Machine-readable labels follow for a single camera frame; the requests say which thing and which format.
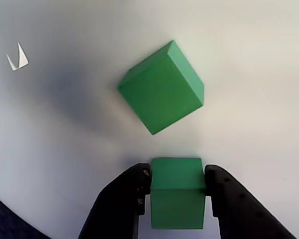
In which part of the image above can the blue woven cloth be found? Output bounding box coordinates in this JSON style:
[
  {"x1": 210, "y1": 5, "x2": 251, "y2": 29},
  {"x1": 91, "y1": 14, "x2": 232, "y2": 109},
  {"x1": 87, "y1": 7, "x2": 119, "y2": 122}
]
[{"x1": 0, "y1": 190, "x2": 52, "y2": 239}]

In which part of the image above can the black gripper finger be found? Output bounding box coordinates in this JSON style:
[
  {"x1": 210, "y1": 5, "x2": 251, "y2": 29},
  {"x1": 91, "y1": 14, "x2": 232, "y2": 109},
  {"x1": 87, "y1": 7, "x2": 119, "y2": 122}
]
[
  {"x1": 204, "y1": 164, "x2": 298, "y2": 239},
  {"x1": 77, "y1": 162, "x2": 152, "y2": 239}
]

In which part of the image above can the white round plate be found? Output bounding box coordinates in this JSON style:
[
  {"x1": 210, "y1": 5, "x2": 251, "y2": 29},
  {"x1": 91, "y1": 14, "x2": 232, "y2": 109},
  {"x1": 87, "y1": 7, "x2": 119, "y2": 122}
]
[{"x1": 0, "y1": 0, "x2": 299, "y2": 239}]

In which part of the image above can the green cube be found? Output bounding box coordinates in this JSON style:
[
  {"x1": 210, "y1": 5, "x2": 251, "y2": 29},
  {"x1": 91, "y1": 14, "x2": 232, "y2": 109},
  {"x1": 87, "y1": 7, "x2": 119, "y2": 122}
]
[
  {"x1": 150, "y1": 157, "x2": 207, "y2": 230},
  {"x1": 117, "y1": 39, "x2": 205, "y2": 136}
]

